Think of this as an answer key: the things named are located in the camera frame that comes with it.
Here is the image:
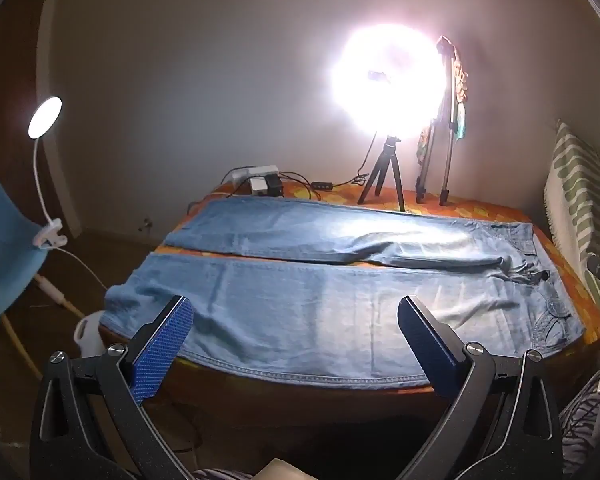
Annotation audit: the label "brown wooden bed base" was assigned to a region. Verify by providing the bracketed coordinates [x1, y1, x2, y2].
[100, 327, 600, 426]

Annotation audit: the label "colourful patterned cloth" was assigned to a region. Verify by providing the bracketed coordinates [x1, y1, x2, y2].
[417, 50, 470, 166]

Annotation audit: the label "white plastic container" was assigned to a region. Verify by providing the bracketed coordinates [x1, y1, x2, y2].
[75, 310, 107, 361]

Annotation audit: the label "zebra print clothing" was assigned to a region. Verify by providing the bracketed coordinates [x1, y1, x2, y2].
[560, 365, 600, 480]

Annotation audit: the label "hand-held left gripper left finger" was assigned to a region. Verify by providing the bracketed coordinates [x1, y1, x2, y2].
[30, 295, 196, 480]

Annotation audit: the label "black cable with inline switch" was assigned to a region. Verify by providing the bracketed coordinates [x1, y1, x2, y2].
[310, 132, 377, 193]

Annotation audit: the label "white clip lamp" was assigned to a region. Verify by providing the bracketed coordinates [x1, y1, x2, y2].
[27, 95, 108, 291]

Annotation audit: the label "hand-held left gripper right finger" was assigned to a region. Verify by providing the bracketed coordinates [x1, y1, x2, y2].
[397, 296, 566, 480]

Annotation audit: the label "blue chair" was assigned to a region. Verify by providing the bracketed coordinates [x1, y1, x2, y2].
[0, 155, 88, 376]

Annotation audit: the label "green striped white pillow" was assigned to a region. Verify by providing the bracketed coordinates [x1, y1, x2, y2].
[544, 120, 600, 321]

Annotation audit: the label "round ring light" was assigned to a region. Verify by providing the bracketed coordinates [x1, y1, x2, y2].
[330, 25, 448, 141]

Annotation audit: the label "orange floral bedspread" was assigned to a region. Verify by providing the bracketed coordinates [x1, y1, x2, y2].
[97, 182, 600, 396]

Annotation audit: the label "white power strip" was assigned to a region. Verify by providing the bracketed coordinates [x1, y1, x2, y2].
[230, 165, 279, 186]

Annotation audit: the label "folded grey tripod stand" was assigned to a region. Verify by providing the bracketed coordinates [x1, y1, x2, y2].
[415, 35, 458, 206]

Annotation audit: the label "small black tripod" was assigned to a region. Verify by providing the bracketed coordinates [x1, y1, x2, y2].
[357, 132, 408, 213]

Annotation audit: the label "light blue denim pants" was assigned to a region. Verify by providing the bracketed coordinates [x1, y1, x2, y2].
[102, 197, 586, 391]

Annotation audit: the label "black adapter cable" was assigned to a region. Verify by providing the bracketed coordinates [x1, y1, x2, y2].
[279, 170, 322, 203]

